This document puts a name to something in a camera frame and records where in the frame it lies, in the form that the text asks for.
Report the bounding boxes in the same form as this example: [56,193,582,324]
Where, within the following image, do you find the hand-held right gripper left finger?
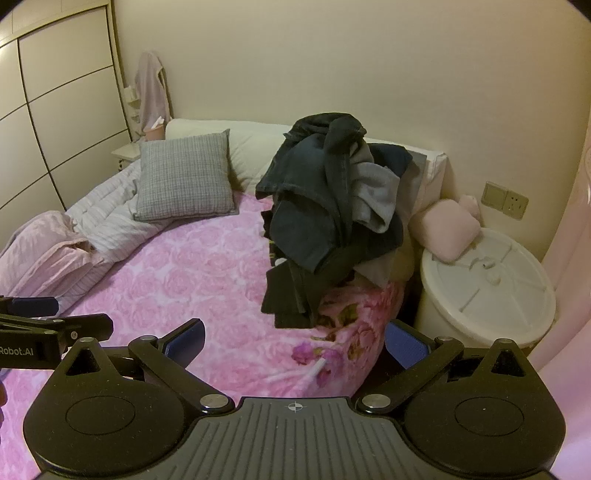
[55,318,234,414]

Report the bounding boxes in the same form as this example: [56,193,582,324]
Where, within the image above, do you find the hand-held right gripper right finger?
[356,320,537,413]

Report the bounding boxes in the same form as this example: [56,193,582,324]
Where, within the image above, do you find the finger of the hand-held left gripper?
[0,296,61,319]
[0,314,114,344]

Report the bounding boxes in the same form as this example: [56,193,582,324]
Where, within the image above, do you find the dark blue jeans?
[255,113,376,232]

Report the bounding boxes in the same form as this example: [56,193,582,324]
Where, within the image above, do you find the folded pink quilt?
[0,210,114,301]

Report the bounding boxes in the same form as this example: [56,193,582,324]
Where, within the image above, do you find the pink rose printed blanket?
[0,191,411,480]

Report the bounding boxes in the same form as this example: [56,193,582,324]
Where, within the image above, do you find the beige garment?
[353,249,416,289]

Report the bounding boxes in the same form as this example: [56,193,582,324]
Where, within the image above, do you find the white round lidded bin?
[413,226,557,349]

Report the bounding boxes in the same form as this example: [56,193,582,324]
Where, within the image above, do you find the black garment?
[261,261,365,329]

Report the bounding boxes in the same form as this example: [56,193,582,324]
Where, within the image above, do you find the white striped duvet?
[55,159,185,301]

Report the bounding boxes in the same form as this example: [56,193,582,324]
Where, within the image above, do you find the pink cushion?
[409,194,482,263]

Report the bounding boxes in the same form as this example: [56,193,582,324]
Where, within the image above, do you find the dark charcoal garment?
[265,194,406,274]

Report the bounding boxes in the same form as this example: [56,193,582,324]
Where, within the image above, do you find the grey sweatshirt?
[344,159,402,234]

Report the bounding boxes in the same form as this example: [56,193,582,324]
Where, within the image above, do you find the grey checked pillow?
[133,129,240,221]

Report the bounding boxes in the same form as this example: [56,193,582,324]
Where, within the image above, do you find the white nightstand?
[111,140,144,172]

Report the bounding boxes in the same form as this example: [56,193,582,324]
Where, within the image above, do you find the pink curtain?
[531,138,591,416]

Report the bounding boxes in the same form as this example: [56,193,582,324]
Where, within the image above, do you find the dark navy garment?
[367,143,428,185]

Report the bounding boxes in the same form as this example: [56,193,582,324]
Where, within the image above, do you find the cream panelled wardrobe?
[0,0,134,227]

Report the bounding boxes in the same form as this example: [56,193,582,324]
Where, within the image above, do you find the white headboard cushion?
[165,119,448,217]

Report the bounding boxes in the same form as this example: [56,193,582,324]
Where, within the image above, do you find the beige wall socket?
[481,181,529,220]

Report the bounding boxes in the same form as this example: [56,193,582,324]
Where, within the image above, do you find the white wall shelf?
[122,85,141,139]

